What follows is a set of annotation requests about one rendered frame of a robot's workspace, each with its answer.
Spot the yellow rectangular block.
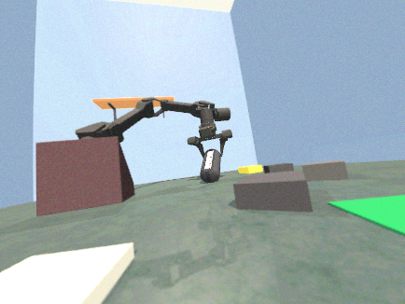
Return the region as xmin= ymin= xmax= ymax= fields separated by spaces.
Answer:
xmin=238 ymin=165 xmax=263 ymax=173

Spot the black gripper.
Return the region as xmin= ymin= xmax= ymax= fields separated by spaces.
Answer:
xmin=187 ymin=119 xmax=232 ymax=157

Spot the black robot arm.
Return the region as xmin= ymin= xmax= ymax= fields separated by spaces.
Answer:
xmin=75 ymin=97 xmax=231 ymax=142

